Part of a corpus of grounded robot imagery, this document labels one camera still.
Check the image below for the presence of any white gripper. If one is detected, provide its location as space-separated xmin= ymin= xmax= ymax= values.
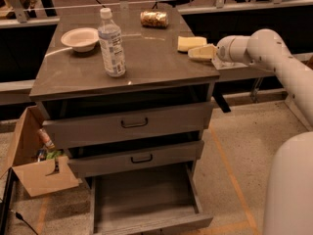
xmin=188 ymin=35 xmax=252 ymax=65

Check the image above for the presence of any yellow sponge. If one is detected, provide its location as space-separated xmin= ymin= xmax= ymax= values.
xmin=177 ymin=36 xmax=207 ymax=52

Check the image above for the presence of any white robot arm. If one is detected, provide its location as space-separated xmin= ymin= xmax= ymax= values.
xmin=185 ymin=29 xmax=313 ymax=235

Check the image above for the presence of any grey drawer cabinet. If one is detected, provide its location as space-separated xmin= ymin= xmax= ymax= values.
xmin=28 ymin=6 xmax=220 ymax=235

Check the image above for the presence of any bottom grey drawer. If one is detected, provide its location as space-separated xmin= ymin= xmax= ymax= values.
xmin=89 ymin=164 xmax=212 ymax=235

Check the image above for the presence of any grey drawer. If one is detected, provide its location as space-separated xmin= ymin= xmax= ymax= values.
xmin=43 ymin=102 xmax=212 ymax=148
xmin=67 ymin=140 xmax=204 ymax=178
xmin=89 ymin=164 xmax=212 ymax=235

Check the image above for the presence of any top grey drawer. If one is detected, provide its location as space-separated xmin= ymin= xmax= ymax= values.
xmin=43 ymin=102 xmax=212 ymax=148

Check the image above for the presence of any middle grey drawer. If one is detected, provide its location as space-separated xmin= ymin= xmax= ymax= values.
xmin=67 ymin=140 xmax=204 ymax=178

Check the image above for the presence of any clear plastic water bottle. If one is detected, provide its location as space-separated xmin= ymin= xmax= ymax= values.
xmin=98 ymin=8 xmax=126 ymax=77

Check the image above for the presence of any white paper bowl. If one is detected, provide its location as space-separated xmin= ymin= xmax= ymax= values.
xmin=61 ymin=27 xmax=99 ymax=53

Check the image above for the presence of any snack packet in box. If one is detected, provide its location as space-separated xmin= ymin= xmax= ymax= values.
xmin=37 ymin=128 xmax=55 ymax=149

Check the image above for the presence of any brown cardboard box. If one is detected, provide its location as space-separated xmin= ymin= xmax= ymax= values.
xmin=0 ymin=107 xmax=79 ymax=197

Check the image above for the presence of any black cable with plug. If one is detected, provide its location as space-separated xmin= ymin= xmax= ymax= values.
xmin=9 ymin=209 xmax=39 ymax=235

